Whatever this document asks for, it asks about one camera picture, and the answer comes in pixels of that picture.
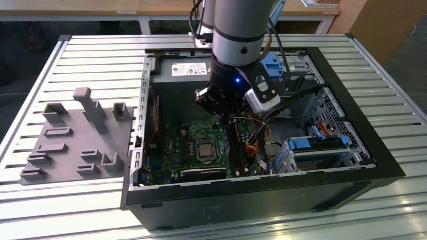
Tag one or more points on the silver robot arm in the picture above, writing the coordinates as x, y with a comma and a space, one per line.
240, 30

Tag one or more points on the grey power supply unit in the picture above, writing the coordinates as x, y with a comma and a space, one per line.
181, 100

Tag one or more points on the blue disk carrier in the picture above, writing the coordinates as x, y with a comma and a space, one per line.
274, 67
300, 144

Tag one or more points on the green motherboard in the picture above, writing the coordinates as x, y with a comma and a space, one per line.
180, 135

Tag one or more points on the silver CPU in socket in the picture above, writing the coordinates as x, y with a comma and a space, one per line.
206, 150

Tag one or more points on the silver metal drive cage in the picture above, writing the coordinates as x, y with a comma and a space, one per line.
300, 75

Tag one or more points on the black graphics card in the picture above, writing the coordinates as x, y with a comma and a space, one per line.
202, 173

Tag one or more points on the pale blue teach pendant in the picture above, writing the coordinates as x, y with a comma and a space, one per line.
280, 6

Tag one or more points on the black open PC case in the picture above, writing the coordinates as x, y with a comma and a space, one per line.
253, 200

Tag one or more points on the grey parts rack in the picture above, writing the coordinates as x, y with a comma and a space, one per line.
80, 150

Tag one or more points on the brown wooden cabinet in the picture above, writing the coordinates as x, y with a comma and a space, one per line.
382, 25

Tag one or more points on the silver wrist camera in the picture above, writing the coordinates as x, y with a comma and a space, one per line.
262, 100

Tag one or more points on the wooden desk with white frame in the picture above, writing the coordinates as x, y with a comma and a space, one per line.
66, 8

